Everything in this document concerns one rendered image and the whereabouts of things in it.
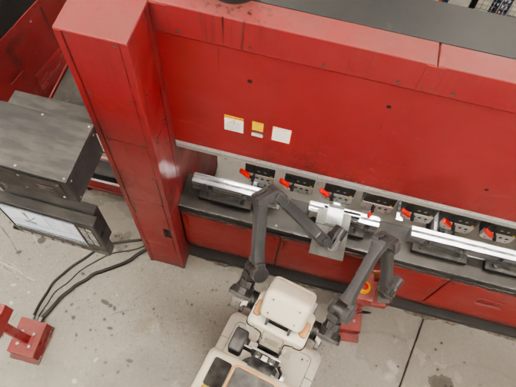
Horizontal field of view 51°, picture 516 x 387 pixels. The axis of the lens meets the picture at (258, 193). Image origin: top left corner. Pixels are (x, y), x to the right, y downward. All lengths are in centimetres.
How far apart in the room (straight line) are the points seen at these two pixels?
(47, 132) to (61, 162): 14
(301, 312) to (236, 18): 122
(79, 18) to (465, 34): 124
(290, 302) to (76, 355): 186
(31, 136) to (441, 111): 146
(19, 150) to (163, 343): 200
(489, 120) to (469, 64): 28
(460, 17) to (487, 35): 11
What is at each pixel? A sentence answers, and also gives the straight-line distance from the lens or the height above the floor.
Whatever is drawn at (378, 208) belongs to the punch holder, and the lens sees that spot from 273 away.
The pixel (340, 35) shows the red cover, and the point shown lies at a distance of 181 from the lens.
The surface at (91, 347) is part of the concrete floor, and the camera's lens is 378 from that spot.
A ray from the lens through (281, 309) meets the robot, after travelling 233.
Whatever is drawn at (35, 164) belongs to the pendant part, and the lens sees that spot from 202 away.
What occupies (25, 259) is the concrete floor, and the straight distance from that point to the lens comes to 407.
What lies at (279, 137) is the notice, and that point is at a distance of 233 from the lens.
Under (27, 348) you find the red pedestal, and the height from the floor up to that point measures 12.
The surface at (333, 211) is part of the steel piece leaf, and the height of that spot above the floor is 100.
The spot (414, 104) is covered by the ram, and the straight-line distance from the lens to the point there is 200.
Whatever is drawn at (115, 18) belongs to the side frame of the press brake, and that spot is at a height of 230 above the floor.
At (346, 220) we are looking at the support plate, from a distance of 290.
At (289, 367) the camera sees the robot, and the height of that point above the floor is 28.
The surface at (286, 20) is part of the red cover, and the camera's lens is 182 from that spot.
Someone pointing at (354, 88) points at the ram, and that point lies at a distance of 197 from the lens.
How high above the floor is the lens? 362
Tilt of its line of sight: 64 degrees down
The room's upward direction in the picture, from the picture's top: 6 degrees clockwise
